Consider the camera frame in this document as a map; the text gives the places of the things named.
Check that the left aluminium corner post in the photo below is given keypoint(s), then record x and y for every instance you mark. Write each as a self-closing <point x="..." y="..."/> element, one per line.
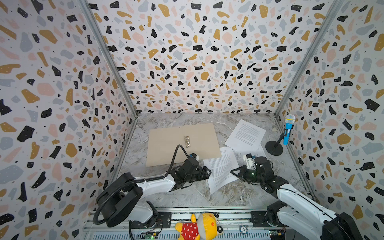
<point x="84" y="5"/>

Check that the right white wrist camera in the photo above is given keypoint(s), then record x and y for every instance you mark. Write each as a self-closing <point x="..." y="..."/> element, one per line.
<point x="249" y="160"/>

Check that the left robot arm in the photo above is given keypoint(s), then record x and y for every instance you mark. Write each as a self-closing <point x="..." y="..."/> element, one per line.
<point x="122" y="200"/>

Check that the aluminium corner post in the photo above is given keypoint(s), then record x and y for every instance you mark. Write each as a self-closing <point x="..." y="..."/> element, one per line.
<point x="331" y="14"/>
<point x="84" y="5"/>

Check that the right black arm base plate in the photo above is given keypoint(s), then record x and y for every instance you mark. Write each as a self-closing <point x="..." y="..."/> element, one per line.
<point x="259" y="220"/>

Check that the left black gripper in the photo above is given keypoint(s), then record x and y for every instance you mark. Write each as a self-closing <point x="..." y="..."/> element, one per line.
<point x="205" y="175"/>

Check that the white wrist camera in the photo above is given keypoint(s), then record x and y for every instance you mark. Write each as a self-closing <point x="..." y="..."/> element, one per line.
<point x="193" y="155"/>
<point x="249" y="160"/>

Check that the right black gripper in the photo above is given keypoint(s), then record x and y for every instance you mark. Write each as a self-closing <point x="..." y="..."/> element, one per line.
<point x="243" y="174"/>

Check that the left green circuit board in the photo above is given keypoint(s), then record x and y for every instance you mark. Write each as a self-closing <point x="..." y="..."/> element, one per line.
<point x="148" y="235"/>

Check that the beige manila folder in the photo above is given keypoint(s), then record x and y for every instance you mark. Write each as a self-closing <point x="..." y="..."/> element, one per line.
<point x="163" y="142"/>

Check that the yellow plush toy red dress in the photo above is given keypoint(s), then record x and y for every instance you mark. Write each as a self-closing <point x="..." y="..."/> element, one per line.
<point x="205" y="227"/>

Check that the white text sheet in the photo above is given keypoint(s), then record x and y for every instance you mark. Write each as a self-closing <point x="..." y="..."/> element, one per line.
<point x="245" y="136"/>
<point x="221" y="169"/>

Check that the right aluminium corner post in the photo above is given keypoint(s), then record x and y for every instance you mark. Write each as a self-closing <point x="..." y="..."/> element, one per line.
<point x="331" y="14"/>

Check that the white diagram sheet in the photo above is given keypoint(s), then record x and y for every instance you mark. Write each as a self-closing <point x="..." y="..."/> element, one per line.
<point x="256" y="151"/>

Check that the aluminium front rail frame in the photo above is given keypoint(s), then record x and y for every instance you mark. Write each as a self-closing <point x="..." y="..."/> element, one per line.
<point x="222" y="223"/>

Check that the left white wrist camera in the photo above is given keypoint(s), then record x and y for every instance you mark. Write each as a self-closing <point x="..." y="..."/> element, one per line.
<point x="193" y="155"/>

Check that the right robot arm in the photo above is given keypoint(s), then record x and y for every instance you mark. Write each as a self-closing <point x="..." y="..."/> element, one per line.
<point x="293" y="208"/>

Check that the blue toy microphone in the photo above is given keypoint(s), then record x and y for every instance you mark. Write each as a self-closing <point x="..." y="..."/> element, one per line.
<point x="289" y="120"/>

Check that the right circuit board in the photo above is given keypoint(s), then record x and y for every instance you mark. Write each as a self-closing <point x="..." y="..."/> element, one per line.
<point x="277" y="235"/>

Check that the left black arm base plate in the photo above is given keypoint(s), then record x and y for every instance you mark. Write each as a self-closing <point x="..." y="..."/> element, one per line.
<point x="161" y="220"/>

